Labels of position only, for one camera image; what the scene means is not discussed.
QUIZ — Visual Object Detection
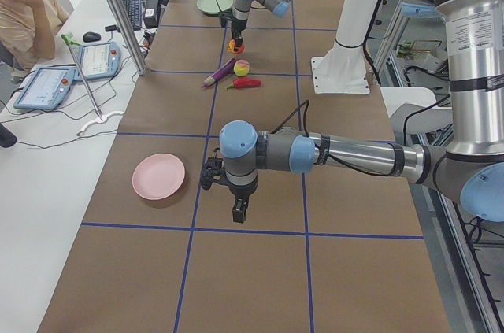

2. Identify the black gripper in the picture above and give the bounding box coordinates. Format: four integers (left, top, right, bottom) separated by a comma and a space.
232, 17, 247, 46
228, 182, 258, 224

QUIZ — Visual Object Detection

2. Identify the red pomegranate toy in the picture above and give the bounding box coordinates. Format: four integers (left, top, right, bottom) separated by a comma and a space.
228, 39, 245, 54

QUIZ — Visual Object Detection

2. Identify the peach toy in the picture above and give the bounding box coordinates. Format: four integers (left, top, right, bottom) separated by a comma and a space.
233, 59, 250, 77

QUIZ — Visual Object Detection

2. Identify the red chili pepper toy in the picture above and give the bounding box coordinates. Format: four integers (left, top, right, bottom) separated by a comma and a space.
225, 77, 262, 91

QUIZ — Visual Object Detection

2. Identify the purple eggplant toy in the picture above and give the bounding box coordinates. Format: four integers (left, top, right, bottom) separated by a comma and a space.
202, 58, 236, 88

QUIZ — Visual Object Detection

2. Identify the green plate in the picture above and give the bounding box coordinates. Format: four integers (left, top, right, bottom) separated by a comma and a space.
196, 0, 233, 16

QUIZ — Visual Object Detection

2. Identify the pink plate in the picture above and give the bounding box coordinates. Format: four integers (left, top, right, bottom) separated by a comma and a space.
132, 154, 185, 201

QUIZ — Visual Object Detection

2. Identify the black keyboard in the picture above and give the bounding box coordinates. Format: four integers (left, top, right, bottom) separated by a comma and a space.
121, 0, 143, 31

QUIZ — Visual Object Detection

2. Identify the far teach pendant tablet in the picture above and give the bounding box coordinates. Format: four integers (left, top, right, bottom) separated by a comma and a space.
77, 42, 121, 80

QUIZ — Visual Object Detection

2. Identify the teach pendant tablet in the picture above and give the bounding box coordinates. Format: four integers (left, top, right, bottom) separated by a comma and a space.
77, 42, 121, 80
13, 67, 76, 110

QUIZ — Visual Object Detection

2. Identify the black computer mouse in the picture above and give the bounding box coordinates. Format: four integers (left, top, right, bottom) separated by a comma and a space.
82, 31, 102, 43

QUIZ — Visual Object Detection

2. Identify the long grabber stick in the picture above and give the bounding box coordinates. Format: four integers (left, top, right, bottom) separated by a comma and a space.
61, 33, 124, 136

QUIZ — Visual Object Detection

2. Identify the white plastic chair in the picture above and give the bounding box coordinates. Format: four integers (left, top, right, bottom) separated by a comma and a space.
380, 87, 453, 139

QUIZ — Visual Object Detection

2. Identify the near teach pendant tablet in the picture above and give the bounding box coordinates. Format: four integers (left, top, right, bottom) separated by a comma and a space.
13, 67, 76, 110

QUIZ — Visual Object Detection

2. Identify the seated person beige shirt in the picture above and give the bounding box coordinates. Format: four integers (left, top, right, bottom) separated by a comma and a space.
1, 0, 69, 71

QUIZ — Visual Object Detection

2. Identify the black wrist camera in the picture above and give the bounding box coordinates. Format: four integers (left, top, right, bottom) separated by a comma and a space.
217, 10, 233, 28
199, 157, 227, 191

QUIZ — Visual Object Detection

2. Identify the white pedestal column base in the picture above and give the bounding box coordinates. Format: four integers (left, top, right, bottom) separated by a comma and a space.
312, 0, 379, 94

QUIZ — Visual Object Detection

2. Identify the aluminium frame post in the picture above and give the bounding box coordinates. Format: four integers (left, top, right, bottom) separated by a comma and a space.
106, 0, 146, 76

